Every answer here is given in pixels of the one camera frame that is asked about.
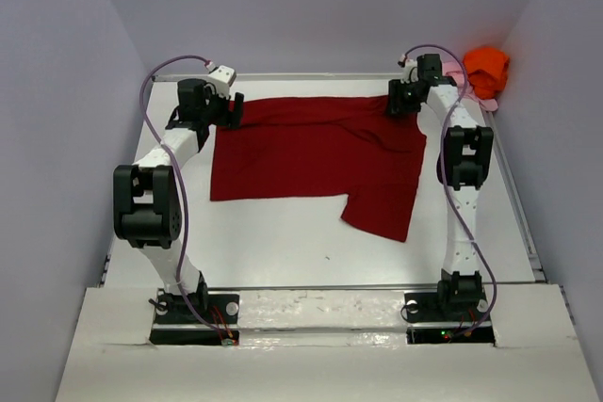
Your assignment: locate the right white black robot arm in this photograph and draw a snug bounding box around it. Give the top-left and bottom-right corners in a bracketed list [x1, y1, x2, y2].
[385, 54, 494, 326]

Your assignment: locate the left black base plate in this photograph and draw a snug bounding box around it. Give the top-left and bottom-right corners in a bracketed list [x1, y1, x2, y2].
[149, 290, 240, 346]

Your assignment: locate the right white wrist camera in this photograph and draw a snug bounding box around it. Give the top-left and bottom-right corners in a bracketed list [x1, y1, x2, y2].
[398, 56, 418, 83]

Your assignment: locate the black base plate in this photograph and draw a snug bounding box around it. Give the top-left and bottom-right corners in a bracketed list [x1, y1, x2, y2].
[149, 290, 240, 346]
[400, 292, 496, 346]

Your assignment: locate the pink t shirt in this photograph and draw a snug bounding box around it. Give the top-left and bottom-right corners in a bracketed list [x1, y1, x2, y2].
[442, 61, 498, 112]

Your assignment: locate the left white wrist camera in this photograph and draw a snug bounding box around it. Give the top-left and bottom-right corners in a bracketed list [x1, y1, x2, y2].
[207, 63, 236, 98]

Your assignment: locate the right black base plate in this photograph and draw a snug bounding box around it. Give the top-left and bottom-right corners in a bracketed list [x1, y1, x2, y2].
[400, 292, 496, 346]

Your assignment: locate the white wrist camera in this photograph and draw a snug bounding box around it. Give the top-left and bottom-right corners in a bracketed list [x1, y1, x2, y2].
[207, 63, 236, 98]
[398, 56, 418, 83]

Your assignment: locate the orange t shirt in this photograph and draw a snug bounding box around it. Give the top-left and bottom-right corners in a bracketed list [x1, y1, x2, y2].
[463, 46, 510, 99]

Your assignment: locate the dark red t shirt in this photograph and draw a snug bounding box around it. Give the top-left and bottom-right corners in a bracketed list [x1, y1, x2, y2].
[210, 95, 427, 242]

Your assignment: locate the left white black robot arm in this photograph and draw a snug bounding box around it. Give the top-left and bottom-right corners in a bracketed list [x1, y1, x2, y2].
[113, 78, 244, 322]

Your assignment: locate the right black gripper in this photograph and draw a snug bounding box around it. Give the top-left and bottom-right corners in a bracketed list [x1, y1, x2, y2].
[383, 78, 422, 115]

